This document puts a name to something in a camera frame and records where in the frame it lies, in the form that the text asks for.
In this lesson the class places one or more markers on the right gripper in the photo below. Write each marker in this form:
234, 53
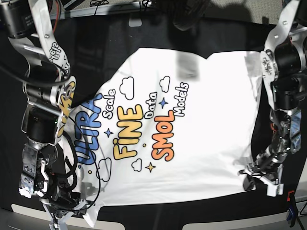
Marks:
59, 198

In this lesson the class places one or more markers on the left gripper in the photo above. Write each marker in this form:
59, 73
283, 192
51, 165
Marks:
267, 168

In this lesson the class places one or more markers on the white printed t-shirt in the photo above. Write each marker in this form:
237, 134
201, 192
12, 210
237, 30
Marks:
169, 126

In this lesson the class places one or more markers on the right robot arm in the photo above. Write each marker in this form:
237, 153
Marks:
49, 87

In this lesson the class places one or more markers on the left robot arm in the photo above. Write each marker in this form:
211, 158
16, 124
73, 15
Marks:
283, 60

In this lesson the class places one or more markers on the red blue clamp near right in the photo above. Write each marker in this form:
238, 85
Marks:
292, 209

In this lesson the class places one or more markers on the grey camera mount plate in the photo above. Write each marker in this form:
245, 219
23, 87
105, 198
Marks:
135, 20

